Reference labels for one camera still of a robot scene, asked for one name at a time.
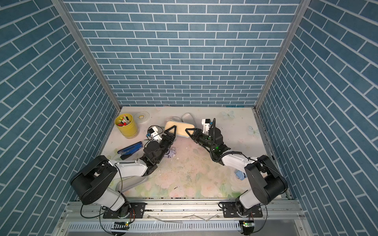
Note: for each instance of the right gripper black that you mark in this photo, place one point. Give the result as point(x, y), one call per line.
point(197, 136)

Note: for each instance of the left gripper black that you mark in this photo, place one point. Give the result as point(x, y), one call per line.
point(170, 141)

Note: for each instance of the beige umbrella case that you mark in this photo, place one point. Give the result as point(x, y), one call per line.
point(180, 131)

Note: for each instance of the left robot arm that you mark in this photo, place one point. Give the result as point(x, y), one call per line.
point(91, 184)

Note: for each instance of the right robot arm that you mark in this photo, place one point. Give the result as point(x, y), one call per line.
point(266, 183)

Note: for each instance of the clear tape roll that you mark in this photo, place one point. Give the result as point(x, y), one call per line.
point(141, 117)

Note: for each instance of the yellow cup with markers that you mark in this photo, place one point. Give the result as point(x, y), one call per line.
point(127, 125)

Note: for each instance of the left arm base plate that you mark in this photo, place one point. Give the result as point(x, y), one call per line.
point(129, 211)

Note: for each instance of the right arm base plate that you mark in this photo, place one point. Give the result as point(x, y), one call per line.
point(235, 209)

